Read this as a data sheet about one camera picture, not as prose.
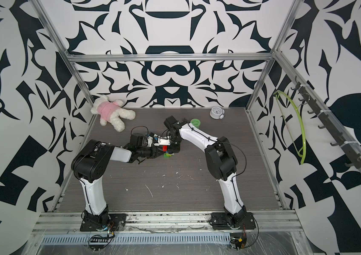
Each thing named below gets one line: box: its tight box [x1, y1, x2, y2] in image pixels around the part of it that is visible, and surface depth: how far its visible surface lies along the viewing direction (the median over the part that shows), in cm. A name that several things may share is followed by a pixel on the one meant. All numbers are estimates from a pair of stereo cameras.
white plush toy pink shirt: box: [90, 94, 136, 133], surface depth 110 cm
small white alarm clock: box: [209, 106, 225, 119], surface depth 117 cm
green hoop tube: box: [273, 90, 306, 165], surface depth 69 cm
